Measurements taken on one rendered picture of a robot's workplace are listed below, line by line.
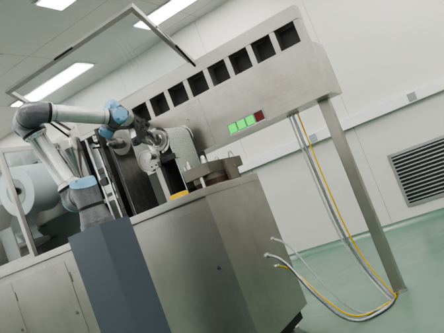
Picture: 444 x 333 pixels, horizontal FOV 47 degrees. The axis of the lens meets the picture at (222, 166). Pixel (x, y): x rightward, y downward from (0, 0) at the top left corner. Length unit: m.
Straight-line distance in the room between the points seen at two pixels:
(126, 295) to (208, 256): 0.47
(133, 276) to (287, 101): 1.26
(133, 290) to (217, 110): 1.24
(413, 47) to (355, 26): 0.58
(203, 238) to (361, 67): 3.08
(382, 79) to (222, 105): 2.39
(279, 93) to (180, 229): 0.93
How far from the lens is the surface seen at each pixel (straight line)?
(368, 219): 2.94
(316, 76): 2.79
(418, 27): 5.07
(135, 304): 2.25
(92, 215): 2.29
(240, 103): 2.95
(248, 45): 2.95
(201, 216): 2.44
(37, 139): 2.48
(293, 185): 5.36
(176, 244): 2.55
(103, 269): 2.25
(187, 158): 2.89
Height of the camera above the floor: 0.79
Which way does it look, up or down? 4 degrees up
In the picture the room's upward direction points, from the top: 21 degrees counter-clockwise
